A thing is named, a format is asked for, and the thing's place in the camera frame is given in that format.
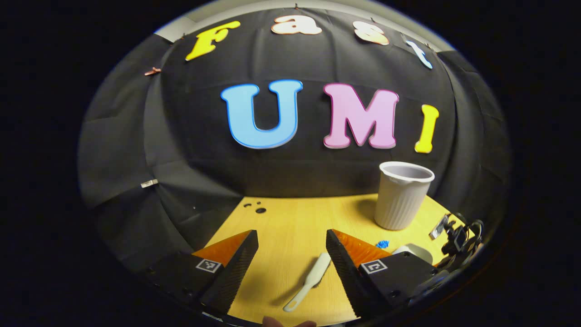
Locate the blue paper trash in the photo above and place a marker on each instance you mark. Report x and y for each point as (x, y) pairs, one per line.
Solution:
(382, 244)

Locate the copper cloth clip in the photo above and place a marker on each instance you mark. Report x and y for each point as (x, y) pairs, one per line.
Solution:
(153, 71)

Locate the silver cloth clip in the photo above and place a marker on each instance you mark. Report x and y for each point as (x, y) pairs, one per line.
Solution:
(149, 183)

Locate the small white dustpan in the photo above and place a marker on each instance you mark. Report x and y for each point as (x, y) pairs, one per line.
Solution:
(417, 252)

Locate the black backdrop cloth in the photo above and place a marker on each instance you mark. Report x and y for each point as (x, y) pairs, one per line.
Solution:
(190, 136)

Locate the wooden desktop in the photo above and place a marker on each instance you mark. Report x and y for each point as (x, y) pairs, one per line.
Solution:
(290, 218)

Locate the small white broom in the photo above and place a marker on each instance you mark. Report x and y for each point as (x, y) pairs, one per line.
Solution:
(313, 274)

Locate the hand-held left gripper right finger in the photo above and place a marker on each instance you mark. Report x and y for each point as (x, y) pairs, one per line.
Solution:
(347, 277)

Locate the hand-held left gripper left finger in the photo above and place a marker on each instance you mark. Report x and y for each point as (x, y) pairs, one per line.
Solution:
(233, 277)

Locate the white ribbed garbage bin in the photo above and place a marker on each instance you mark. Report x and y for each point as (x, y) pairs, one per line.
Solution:
(399, 204)

